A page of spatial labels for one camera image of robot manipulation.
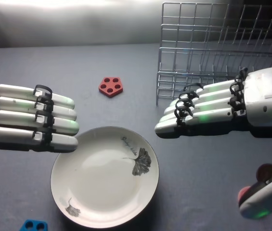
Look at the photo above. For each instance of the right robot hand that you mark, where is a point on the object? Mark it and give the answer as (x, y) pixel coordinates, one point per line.
(265, 101)

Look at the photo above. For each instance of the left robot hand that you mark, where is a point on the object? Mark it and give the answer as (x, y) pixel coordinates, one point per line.
(17, 115)

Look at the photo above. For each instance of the brown round toy cookie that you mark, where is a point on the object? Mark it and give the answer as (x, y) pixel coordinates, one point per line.
(264, 170)

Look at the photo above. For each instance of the red pentagon block with holes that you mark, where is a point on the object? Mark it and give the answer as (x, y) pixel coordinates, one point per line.
(102, 91)

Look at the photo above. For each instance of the pink round toy cookie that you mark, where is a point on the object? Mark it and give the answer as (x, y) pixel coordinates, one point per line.
(242, 193)

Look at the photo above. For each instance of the grey table cloth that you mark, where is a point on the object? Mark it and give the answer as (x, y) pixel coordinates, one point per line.
(126, 113)

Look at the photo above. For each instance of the blue pentagon block with holes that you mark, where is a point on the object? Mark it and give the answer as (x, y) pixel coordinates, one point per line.
(35, 222)

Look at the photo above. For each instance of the white backdrop curtain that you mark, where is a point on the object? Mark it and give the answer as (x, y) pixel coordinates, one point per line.
(78, 21)

